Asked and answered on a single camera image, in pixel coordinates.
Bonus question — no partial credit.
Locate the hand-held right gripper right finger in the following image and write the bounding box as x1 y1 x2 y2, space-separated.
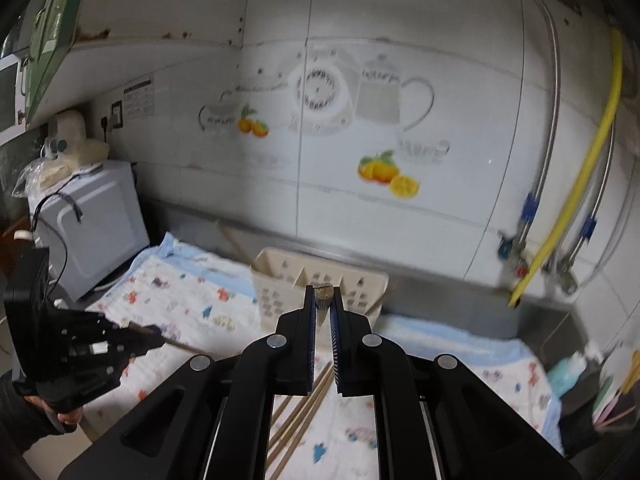
330 285 583 480

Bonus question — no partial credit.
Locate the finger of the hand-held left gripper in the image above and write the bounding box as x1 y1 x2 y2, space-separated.
107 336 167 362
102 321 162 341

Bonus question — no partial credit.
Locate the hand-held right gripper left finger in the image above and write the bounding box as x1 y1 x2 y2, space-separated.
57 284 317 480

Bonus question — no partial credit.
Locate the wooden chopstick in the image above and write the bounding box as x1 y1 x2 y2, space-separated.
272 361 334 426
313 283 335 335
125 321 213 357
269 373 333 456
269 390 328 480

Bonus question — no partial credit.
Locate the beige plastic utensil holder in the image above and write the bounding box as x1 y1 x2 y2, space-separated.
250 246 390 333

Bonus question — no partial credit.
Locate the person's left forearm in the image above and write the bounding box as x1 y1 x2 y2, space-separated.
0 372 57 457

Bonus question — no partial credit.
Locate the person's left hand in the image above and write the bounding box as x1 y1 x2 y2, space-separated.
22 394 85 429

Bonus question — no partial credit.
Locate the printed blanket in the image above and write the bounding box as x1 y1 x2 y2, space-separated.
82 231 563 480

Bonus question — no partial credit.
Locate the white microwave oven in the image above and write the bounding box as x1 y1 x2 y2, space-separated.
29 160 152 304

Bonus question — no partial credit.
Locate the clear plastic bag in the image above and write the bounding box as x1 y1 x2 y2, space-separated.
12 156 101 197

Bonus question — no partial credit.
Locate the white appliance on microwave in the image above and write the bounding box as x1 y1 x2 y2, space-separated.
47 109 111 163

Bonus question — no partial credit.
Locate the glass cabinet door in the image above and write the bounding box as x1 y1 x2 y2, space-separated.
0 35 29 134

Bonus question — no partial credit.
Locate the angle valve with red knob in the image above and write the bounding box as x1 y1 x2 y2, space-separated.
496 230 534 279

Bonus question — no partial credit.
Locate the teal pump soap bottle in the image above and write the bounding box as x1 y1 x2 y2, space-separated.
547 342 604 399

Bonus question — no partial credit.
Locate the chrome angle valve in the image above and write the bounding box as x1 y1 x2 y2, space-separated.
547 255 581 296

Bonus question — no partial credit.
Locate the green cabinet door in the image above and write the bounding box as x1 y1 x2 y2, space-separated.
22 0 98 127

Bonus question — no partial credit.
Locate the dark holder with cutlery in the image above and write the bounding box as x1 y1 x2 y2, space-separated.
592 345 640 434

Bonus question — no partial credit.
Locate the black power cable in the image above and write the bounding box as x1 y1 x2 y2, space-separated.
29 190 84 287

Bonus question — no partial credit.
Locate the wall socket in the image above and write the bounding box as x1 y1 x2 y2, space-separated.
102 101 125 134

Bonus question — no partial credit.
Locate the white wall sticker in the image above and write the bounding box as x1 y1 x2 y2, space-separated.
122 74 155 121

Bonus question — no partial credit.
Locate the short braided metal hose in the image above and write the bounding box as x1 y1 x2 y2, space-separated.
564 125 619 272

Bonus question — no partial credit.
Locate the long braided metal hose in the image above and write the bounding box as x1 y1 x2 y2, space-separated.
515 0 561 257

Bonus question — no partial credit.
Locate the yellow corrugated hose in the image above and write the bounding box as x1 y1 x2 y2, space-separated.
507 27 625 309

